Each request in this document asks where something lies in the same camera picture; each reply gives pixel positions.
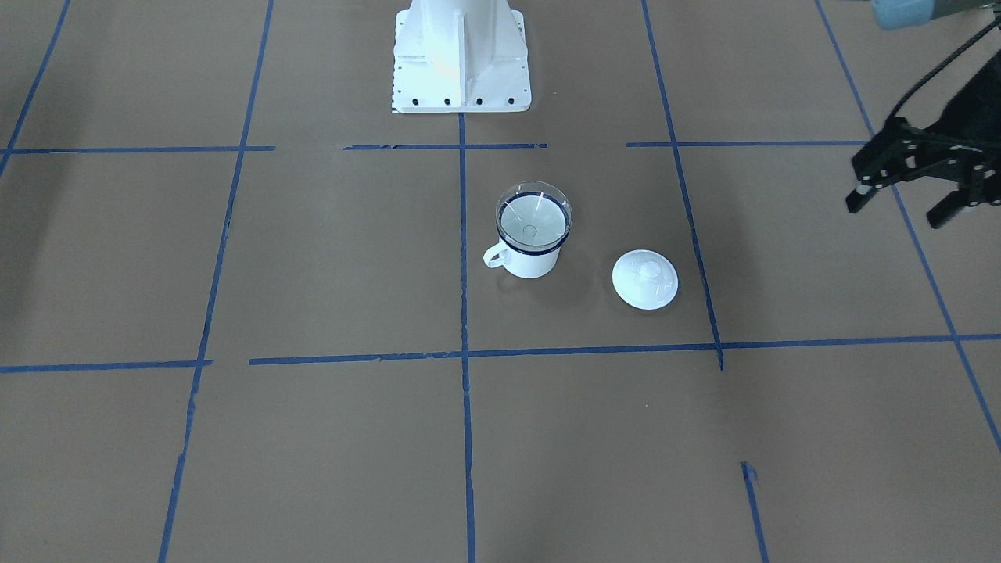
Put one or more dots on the white enamel cup blue rim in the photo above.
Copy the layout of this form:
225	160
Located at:
518	264

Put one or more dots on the white round cup lid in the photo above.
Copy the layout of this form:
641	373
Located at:
645	279

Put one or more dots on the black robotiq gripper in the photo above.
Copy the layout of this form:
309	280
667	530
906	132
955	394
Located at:
972	117

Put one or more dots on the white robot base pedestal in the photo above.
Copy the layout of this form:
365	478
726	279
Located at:
460	57

